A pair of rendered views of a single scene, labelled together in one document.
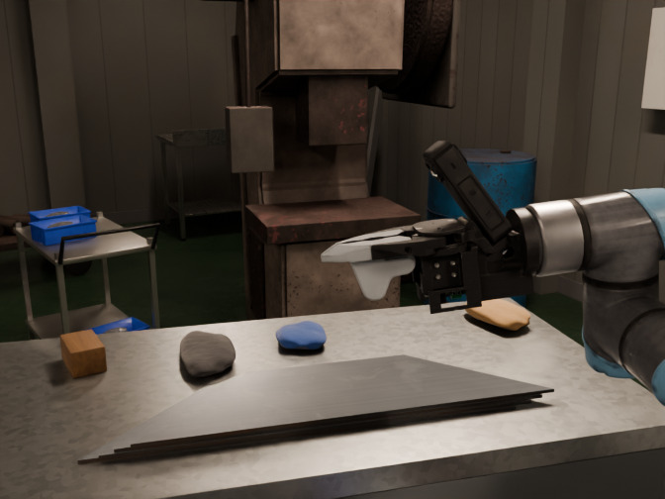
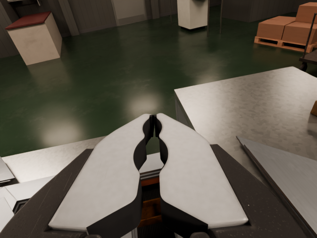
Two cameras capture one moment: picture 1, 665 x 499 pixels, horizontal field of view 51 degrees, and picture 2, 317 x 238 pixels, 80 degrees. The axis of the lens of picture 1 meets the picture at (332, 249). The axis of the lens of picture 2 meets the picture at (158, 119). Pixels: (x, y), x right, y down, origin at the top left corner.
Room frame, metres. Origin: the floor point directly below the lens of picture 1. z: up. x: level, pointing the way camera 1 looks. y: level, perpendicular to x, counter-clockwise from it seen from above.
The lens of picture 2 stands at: (0.70, -0.10, 1.49)
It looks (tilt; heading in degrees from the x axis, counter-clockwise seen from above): 37 degrees down; 99
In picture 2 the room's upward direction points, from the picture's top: 9 degrees counter-clockwise
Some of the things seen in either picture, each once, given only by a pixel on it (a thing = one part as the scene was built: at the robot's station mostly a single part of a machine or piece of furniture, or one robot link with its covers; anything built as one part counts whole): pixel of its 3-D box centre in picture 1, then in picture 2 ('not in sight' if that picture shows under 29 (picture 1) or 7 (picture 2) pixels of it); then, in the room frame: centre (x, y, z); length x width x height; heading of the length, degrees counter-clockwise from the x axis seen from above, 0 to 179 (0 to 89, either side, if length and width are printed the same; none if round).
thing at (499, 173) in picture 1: (478, 232); not in sight; (4.37, -0.94, 0.51); 0.68 x 0.68 x 1.02
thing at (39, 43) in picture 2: not in sight; (40, 34); (-3.49, 5.84, 0.46); 2.67 x 0.86 x 0.92; 116
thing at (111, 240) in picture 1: (89, 296); not in sight; (3.34, 1.24, 0.43); 0.92 x 0.54 x 0.86; 32
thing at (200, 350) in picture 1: (207, 350); not in sight; (1.21, 0.24, 1.06); 0.20 x 0.10 x 0.03; 16
